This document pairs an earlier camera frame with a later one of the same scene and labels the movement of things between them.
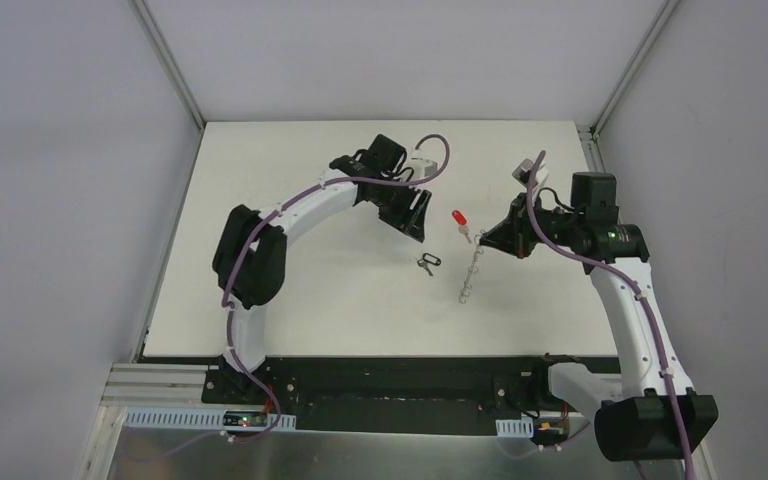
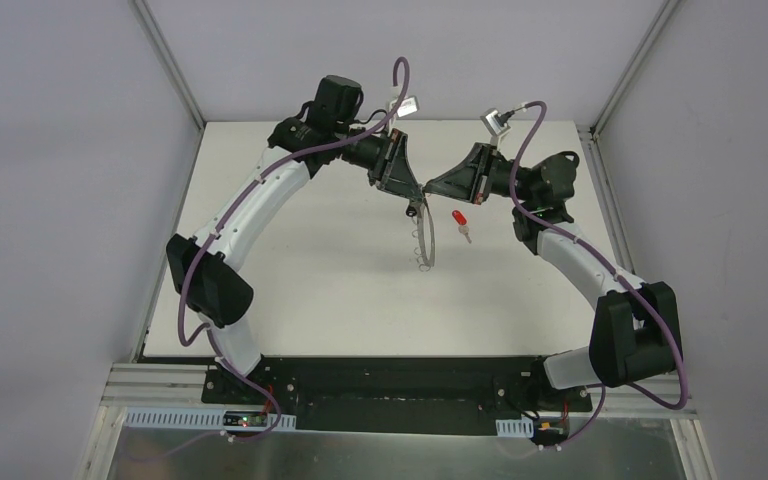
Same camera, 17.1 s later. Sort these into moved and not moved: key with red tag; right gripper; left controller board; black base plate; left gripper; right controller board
Moved: left gripper; right gripper
Not moved: key with red tag; black base plate; left controller board; right controller board
